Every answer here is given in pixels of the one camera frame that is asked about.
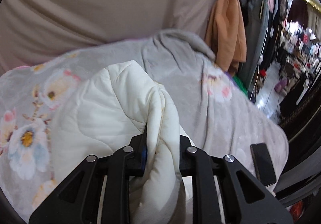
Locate orange hanging garment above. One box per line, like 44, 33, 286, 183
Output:
204, 0, 247, 76

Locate grey floral fleece blanket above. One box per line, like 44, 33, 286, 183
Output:
1, 29, 288, 221

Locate beige fabric curtain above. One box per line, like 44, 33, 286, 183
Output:
1, 0, 215, 73

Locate green plastic object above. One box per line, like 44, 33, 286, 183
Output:
232, 75, 249, 98

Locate black smartphone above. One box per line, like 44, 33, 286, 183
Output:
250, 143, 276, 187

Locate dark hanging clothes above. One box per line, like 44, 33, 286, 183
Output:
237, 0, 275, 90

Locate cream white quilted comforter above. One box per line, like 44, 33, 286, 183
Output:
51, 61, 193, 223

